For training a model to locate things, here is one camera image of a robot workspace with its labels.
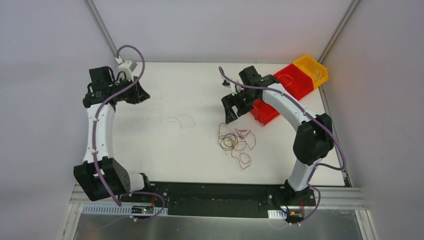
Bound orange wire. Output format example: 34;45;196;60
276;74;296;90

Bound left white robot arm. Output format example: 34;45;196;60
73;64;153;203

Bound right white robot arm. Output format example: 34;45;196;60
218;66;334;205

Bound front red bin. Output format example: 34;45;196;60
250;100;280;126

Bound red bin near yellow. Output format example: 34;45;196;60
273;63;314;101

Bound yellow plastic bin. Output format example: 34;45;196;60
293;54;329;89

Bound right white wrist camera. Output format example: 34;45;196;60
221;76;243;96

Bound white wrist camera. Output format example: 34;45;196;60
221;76;243;96
115;56;138;82

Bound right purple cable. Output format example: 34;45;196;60
217;66;347;227

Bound purple cable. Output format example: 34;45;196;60
217;66;347;227
92;44;167;223

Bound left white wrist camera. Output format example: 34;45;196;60
115;56;138;82

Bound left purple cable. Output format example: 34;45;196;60
92;44;167;223

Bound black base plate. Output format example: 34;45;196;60
118;181;316;218

